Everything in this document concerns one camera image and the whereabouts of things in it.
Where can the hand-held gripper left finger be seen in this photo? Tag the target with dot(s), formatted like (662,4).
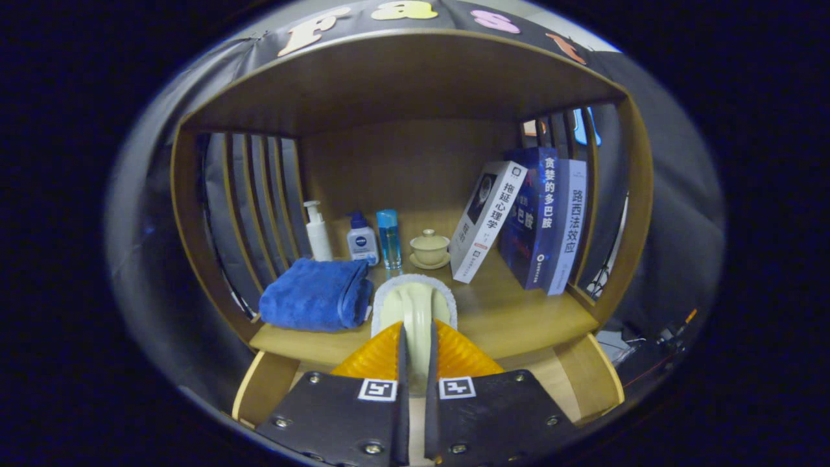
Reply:
(337,421)

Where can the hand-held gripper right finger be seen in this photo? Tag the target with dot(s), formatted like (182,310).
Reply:
(499,421)

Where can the cream brush with white pad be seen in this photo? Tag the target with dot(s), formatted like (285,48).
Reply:
(415,301)

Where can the wooden countertop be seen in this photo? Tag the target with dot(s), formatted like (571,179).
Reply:
(519,318)

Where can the wooden cabinet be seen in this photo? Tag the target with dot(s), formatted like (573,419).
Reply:
(402,84)

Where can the folded blue towel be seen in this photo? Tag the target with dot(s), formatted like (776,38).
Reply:
(311,295)

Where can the black tripod stand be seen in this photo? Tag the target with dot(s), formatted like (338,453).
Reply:
(600,282)

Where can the white bottle with blue cap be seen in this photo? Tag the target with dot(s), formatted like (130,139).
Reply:
(362,243)

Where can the white pump bottle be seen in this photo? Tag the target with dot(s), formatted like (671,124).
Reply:
(319,237)

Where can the cream lidded teacup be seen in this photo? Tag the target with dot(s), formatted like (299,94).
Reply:
(429,248)

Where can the black equipment with orange part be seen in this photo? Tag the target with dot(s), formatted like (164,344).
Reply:
(668,337)

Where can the clear blue bottle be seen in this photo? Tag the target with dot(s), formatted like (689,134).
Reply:
(390,240)

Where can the dark blue book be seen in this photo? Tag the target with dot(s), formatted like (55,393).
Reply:
(535,227)

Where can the white book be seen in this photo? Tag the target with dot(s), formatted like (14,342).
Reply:
(483,224)

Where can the pale grey book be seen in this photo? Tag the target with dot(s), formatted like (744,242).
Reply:
(569,227)

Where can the black backdrop cloth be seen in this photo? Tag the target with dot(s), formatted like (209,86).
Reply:
(674,227)

